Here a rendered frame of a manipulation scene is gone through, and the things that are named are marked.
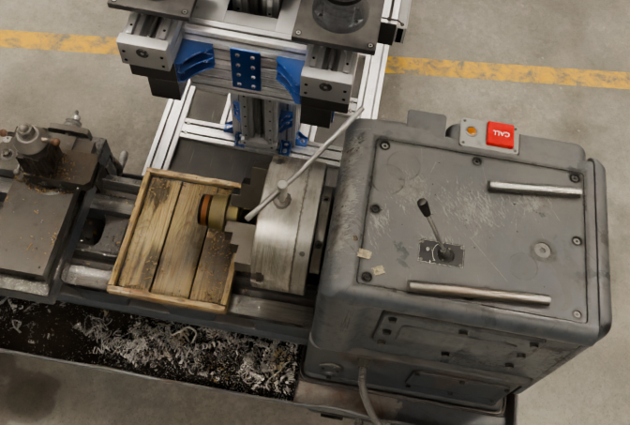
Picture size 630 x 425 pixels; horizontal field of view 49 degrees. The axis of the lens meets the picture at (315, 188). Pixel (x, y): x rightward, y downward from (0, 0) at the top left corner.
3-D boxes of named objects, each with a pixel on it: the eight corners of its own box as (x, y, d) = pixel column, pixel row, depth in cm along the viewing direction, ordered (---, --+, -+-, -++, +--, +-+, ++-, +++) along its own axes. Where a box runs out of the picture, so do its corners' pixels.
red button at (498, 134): (512, 129, 158) (515, 124, 156) (511, 151, 155) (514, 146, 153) (486, 125, 158) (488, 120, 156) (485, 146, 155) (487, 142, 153)
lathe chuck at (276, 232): (310, 189, 182) (315, 137, 153) (289, 306, 170) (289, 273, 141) (277, 184, 182) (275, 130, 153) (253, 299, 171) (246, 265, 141)
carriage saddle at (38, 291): (113, 149, 194) (109, 138, 188) (56, 305, 171) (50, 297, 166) (10, 131, 195) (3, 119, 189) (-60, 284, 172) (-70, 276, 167)
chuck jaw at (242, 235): (274, 226, 158) (263, 271, 151) (274, 238, 162) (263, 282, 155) (227, 219, 158) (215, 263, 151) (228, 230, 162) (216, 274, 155)
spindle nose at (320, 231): (333, 205, 175) (338, 173, 156) (319, 284, 167) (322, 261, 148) (322, 203, 175) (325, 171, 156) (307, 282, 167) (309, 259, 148)
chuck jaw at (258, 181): (279, 205, 163) (286, 159, 158) (277, 214, 158) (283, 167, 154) (233, 197, 163) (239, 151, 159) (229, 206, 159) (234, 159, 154)
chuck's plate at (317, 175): (323, 191, 182) (330, 140, 153) (303, 308, 170) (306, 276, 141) (310, 189, 182) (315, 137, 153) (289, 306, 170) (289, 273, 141)
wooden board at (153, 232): (255, 191, 190) (255, 185, 186) (225, 316, 172) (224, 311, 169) (149, 174, 191) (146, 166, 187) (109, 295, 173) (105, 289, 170)
